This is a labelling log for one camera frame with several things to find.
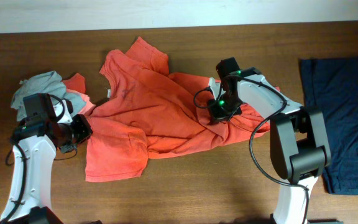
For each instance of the grey crumpled shirt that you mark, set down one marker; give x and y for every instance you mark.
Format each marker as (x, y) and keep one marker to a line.
(51, 83)

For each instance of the red folded shirt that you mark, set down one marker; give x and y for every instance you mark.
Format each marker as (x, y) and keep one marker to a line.
(76, 83)

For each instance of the orange-red printed t-shirt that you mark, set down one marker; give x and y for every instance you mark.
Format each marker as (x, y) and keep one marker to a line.
(154, 114)

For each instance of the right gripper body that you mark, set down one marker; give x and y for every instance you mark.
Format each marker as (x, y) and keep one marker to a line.
(224, 107)

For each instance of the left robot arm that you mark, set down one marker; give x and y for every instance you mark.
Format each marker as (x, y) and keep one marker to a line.
(47, 128)

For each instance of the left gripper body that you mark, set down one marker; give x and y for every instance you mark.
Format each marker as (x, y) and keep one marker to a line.
(74, 133)

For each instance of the salmon pink folded shirt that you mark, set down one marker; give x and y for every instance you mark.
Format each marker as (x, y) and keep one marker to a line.
(88, 107)

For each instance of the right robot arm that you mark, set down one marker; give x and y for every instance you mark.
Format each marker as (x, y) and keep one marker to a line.
(299, 148)

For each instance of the navy blue garment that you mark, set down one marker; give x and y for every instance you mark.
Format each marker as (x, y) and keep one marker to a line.
(331, 84)

